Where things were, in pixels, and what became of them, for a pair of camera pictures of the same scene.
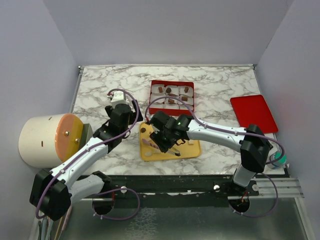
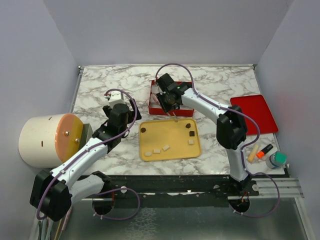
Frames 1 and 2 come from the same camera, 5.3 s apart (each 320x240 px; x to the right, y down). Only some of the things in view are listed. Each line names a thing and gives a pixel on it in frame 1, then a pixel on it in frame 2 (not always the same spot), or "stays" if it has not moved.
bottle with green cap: (277, 159) stays
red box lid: (254, 110) stays
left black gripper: (132, 114) stays
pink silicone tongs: (169, 149) -> (172, 114)
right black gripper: (155, 136) -> (166, 108)
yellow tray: (150, 151) stays
